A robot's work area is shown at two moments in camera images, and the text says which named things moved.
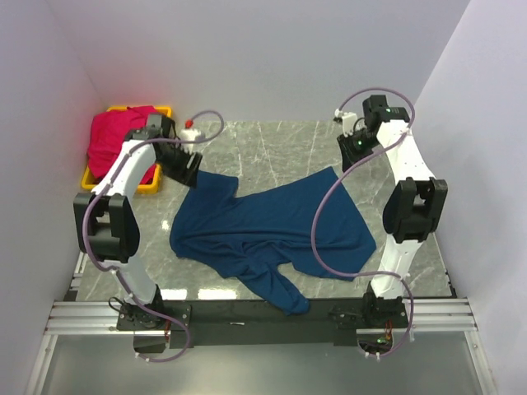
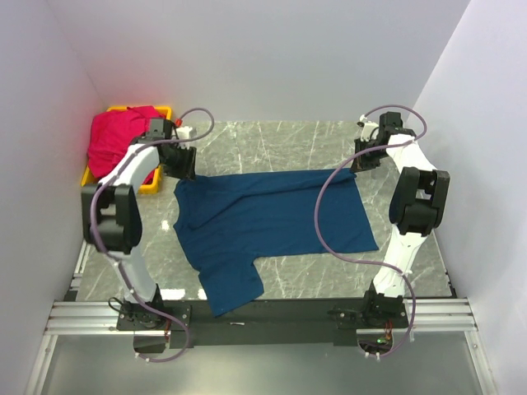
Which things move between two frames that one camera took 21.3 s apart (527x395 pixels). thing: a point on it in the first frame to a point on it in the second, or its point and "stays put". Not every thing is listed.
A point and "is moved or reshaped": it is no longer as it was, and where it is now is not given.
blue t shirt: (267, 239) is moved or reshaped
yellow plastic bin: (89, 183) stays put
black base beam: (249, 323) stays put
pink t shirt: (108, 132) stays put
